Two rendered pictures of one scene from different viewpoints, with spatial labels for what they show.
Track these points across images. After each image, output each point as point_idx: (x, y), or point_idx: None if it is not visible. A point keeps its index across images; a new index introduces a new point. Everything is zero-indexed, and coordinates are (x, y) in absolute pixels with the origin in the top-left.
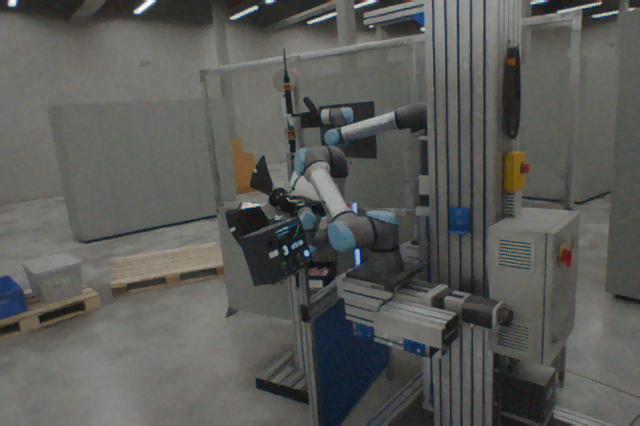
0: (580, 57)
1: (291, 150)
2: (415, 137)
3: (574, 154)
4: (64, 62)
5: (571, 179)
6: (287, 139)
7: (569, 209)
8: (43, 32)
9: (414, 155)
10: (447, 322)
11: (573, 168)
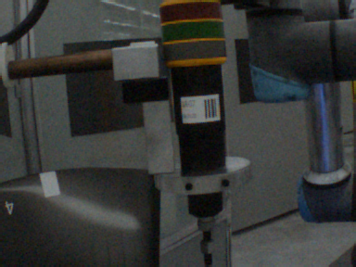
0: None
1: (222, 147)
2: (35, 109)
3: (225, 116)
4: None
5: (227, 153)
6: (204, 61)
7: (228, 196)
8: None
9: (36, 158)
10: None
11: (227, 136)
